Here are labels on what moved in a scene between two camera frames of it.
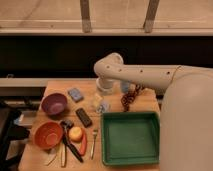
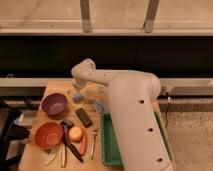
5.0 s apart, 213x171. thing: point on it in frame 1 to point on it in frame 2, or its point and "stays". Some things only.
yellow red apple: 76,134 stays
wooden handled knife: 63,155 stays
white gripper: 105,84 to 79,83
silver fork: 94,132 stays
